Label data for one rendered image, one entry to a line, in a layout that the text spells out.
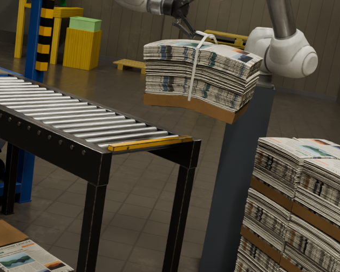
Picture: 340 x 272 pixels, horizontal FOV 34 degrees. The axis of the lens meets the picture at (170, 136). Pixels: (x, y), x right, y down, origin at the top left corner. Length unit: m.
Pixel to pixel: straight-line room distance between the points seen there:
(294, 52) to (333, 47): 8.21
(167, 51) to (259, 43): 0.75
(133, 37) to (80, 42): 1.77
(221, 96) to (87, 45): 7.39
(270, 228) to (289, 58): 0.75
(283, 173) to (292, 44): 0.59
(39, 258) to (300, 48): 1.60
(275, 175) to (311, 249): 0.35
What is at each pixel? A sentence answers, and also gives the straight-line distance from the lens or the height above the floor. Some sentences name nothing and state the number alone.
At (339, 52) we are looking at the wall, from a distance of 10.78.
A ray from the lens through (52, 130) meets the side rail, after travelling 2.13.
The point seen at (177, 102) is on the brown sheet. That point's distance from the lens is 2.06.
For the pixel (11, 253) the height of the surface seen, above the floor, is 0.01.
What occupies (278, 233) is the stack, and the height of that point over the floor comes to 0.49.
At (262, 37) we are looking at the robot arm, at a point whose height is 1.23.
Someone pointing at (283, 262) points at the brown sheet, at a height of 0.40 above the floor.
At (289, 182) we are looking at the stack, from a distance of 2.29.
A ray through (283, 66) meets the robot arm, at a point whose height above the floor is 1.12.
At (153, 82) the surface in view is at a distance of 2.09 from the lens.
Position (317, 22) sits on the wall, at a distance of 10.70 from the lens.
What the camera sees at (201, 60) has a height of 1.14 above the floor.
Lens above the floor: 1.34
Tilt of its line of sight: 14 degrees down
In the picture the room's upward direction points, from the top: 9 degrees clockwise
